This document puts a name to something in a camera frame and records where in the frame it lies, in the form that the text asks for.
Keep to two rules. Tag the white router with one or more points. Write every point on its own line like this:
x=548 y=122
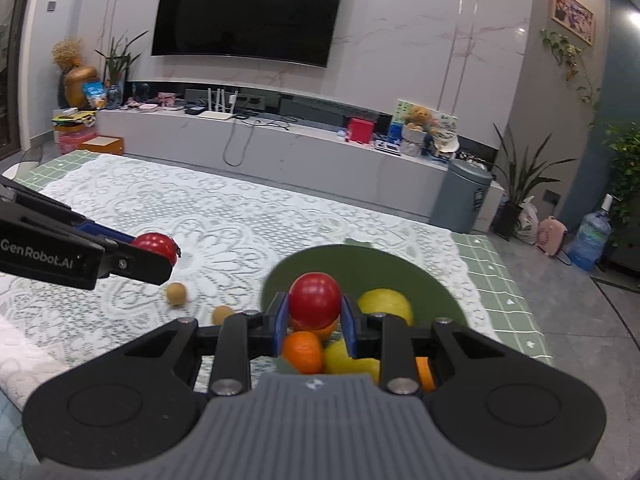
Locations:
x=217 y=112

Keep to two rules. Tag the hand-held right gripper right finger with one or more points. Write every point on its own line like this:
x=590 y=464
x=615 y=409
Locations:
x=350 y=325

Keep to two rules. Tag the small black box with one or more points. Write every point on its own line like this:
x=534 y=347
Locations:
x=195 y=110

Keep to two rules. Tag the black television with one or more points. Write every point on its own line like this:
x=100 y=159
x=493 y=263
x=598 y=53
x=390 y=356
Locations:
x=250 y=10

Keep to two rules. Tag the green bowl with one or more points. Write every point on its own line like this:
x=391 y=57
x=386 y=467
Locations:
x=390 y=270

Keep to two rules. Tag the blue water jug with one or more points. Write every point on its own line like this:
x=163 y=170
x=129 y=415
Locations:
x=590 y=240

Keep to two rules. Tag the green plant in glass vase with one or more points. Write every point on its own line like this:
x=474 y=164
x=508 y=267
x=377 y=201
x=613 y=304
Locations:
x=115 y=95

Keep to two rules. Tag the framed wall picture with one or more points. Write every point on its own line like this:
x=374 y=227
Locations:
x=572 y=14

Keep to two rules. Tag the white low TV cabinet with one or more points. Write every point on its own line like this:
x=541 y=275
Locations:
x=300 y=160

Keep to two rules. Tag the yellow lemon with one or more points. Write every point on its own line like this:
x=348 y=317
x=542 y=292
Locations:
x=385 y=302
x=345 y=357

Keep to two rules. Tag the pink storage box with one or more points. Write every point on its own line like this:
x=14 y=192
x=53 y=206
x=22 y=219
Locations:
x=75 y=142

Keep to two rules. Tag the grey trash can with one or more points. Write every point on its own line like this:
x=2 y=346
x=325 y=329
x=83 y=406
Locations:
x=457 y=195

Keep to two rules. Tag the green printed card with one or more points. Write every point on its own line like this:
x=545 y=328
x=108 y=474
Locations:
x=445 y=122

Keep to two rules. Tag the white plastic bag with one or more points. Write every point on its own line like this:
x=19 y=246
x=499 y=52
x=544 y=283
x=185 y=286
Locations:
x=527 y=222

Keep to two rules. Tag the brown teddy bear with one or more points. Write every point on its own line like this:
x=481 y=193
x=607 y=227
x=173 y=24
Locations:
x=419 y=117

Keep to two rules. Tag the gold vase with dried flowers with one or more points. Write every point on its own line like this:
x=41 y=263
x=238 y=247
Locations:
x=80 y=87

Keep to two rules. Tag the blue snack bag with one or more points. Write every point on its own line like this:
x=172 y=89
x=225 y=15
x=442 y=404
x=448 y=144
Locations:
x=95 y=95

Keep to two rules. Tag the pink small appliance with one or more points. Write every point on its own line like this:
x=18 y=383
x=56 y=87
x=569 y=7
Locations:
x=551 y=235

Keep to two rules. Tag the dark wall socket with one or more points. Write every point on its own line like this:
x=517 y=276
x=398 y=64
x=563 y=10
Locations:
x=551 y=197

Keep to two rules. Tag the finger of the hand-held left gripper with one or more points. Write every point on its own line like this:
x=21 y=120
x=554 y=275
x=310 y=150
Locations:
x=107 y=234
x=142 y=265

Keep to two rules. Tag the orange mandarin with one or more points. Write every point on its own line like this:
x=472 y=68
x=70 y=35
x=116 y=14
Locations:
x=424 y=372
x=320 y=334
x=302 y=352

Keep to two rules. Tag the small brown longan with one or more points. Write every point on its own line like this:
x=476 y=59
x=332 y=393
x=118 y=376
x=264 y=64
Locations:
x=176 y=293
x=221 y=314

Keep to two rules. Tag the hanging vine plant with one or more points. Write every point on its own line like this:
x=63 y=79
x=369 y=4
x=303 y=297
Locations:
x=570 y=55

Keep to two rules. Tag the orange box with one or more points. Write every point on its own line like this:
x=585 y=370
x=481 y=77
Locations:
x=102 y=146

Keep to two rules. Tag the white cap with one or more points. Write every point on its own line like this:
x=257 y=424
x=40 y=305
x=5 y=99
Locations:
x=446 y=146

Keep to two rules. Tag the white lace tablecloth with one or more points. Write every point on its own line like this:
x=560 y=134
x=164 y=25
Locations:
x=200 y=210

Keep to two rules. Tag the potted plant in black pot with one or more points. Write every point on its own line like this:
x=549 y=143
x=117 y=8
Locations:
x=507 y=220

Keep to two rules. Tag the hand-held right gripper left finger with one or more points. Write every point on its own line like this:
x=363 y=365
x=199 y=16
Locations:
x=282 y=320

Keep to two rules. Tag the large leafy green plant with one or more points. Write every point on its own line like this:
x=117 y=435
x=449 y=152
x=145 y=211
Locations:
x=627 y=170

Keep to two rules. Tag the red box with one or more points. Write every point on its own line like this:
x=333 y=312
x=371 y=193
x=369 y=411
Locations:
x=360 y=131

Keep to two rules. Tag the red apple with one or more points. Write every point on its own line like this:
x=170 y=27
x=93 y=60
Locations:
x=155 y=245
x=315 y=297

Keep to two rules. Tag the blue box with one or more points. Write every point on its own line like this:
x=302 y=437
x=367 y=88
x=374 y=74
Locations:
x=395 y=135

